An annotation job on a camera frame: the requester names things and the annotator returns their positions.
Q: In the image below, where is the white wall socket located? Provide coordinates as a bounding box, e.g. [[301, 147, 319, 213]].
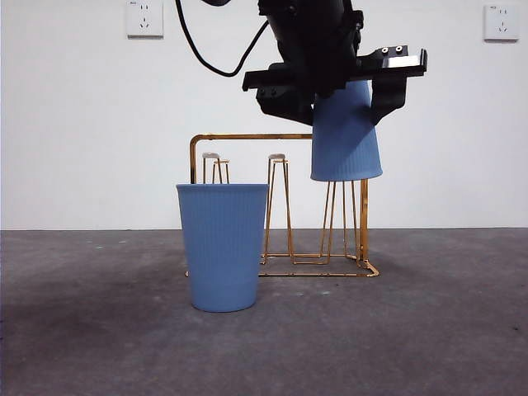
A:
[[483, 3, 520, 43], [125, 0, 164, 40]]

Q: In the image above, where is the blue ribbed plastic cup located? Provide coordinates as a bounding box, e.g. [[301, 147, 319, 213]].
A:
[[309, 78, 384, 182], [176, 183, 270, 313]]

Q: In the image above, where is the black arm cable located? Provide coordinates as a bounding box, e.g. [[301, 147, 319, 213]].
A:
[[175, 0, 270, 78]]

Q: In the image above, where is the gold wire cup rack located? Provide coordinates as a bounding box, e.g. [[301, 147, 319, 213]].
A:
[[184, 132, 380, 278]]

